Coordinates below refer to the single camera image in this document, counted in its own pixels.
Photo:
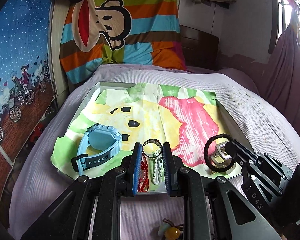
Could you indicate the pink window curtain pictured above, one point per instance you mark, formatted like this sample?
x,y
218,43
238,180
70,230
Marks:
x,y
281,78

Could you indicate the brown hair tie amber bead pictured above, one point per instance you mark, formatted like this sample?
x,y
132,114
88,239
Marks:
x,y
170,231

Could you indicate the grey cardboard tray box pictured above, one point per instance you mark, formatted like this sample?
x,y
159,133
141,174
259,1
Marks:
x,y
149,146

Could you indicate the blue bicycle print wardrobe cover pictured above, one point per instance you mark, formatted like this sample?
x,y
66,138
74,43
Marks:
x,y
25,86

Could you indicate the dark wooden headboard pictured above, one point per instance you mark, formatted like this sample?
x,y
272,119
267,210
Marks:
x,y
200,49

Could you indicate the striped monkey cartoon blanket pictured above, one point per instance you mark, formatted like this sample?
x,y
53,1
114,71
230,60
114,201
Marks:
x,y
97,32

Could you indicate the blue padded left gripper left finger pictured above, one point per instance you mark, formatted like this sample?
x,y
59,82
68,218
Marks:
x,y
90,208

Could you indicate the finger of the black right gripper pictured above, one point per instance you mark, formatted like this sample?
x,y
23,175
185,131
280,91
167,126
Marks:
x,y
248,174
271,172

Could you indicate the silver square buckle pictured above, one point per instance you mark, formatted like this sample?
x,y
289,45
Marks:
x,y
220,158

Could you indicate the colourful painted paper sheet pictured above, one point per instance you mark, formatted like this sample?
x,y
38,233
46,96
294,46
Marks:
x,y
185,118

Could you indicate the pink ribbed bed cover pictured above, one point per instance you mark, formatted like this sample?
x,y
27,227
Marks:
x,y
267,130

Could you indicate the blue kids smart watch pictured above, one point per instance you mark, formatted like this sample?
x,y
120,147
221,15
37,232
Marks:
x,y
98,145

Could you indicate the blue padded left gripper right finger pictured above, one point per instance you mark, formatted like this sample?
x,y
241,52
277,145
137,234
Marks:
x,y
213,208

